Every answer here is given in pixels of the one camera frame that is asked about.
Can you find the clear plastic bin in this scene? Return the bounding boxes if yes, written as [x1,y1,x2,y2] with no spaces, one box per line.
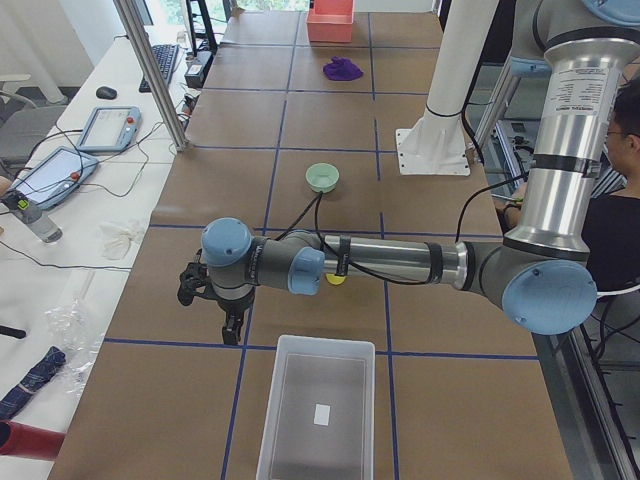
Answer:
[256,335,375,479]

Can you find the crumpled clear plastic wrap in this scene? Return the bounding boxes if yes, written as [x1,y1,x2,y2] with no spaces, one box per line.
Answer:
[45,299,105,397]

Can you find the yellow plastic cup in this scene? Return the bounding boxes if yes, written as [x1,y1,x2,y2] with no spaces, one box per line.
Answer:
[325,273,346,286]

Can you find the aluminium frame post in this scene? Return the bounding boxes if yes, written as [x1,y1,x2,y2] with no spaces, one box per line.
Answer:
[113,0,188,152]

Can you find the mint green bowl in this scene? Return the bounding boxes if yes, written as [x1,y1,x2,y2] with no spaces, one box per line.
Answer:
[305,162,340,193]

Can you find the black keyboard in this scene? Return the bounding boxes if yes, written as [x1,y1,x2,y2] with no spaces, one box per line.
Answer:
[151,44,180,85]

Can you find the purple cloth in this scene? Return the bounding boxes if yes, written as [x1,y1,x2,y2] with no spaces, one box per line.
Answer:
[322,56,364,82]

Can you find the teach pendant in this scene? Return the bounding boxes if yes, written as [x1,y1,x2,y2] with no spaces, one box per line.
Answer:
[12,147,99,210]
[77,106,141,155]

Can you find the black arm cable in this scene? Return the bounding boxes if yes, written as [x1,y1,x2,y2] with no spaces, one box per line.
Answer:
[275,179,531,286]

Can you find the clear water bottle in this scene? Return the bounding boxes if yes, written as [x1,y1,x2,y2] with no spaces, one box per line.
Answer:
[1,189,63,243]

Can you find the far teach pendant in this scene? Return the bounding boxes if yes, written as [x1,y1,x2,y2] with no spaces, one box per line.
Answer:
[77,106,141,155]

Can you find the pink plastic bin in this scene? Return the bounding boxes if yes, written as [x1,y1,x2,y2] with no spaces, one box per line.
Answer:
[306,0,354,43]

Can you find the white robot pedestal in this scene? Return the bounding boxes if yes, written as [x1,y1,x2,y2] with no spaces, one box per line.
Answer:
[396,0,498,176]

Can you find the near teach pendant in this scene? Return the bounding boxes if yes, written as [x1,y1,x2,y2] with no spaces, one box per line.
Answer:
[12,147,99,210]

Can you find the black electronics box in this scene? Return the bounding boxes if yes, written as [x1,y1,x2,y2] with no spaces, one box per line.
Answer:
[184,51,214,89]

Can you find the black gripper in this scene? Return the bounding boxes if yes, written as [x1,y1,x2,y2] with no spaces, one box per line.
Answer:
[213,285,254,345]

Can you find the red cylinder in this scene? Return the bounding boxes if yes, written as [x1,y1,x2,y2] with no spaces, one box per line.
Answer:
[1,420,66,461]

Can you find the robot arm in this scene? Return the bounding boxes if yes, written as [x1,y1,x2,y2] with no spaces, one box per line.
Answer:
[178,1,639,345]

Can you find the seated person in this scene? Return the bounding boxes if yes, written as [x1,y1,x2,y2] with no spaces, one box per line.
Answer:
[501,79,640,293]

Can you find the folded blue umbrella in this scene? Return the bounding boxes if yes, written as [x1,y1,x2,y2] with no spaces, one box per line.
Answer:
[1,346,66,420]

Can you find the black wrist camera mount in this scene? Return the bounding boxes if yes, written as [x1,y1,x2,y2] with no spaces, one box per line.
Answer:
[177,249,214,306]

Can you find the black computer mouse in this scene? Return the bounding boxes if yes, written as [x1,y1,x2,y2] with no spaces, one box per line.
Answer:
[95,86,118,100]

